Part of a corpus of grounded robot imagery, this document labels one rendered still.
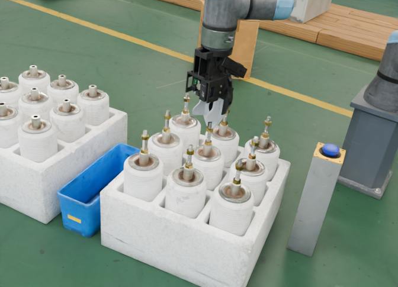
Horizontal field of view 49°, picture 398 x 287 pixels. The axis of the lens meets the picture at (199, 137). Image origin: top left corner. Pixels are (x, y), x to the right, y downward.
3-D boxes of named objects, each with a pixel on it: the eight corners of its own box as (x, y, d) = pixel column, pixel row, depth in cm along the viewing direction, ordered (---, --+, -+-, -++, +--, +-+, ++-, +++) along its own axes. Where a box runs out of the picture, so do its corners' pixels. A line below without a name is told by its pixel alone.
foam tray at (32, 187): (39, 125, 163) (35, 81, 153) (127, 158, 150) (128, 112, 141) (-54, 177, 132) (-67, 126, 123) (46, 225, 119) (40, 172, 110)
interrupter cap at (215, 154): (205, 143, 117) (206, 141, 116) (227, 155, 113) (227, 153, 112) (185, 152, 112) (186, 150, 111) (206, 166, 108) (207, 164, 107)
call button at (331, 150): (322, 148, 109) (324, 141, 108) (338, 152, 108) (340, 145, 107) (320, 155, 106) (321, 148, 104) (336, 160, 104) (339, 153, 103)
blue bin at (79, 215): (118, 172, 143) (119, 141, 137) (147, 183, 140) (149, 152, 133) (57, 226, 119) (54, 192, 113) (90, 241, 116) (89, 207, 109)
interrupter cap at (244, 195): (212, 197, 98) (213, 194, 97) (224, 180, 104) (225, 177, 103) (244, 208, 95) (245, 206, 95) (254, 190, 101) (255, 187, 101)
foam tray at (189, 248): (167, 170, 146) (170, 124, 137) (279, 209, 135) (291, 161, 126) (100, 245, 115) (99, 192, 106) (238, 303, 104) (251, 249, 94)
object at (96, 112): (92, 134, 148) (90, 85, 139) (115, 142, 145) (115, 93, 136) (73, 146, 141) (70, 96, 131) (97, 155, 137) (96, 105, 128)
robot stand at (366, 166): (342, 155, 166) (365, 84, 150) (391, 174, 158) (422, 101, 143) (326, 177, 152) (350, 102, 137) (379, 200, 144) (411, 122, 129)
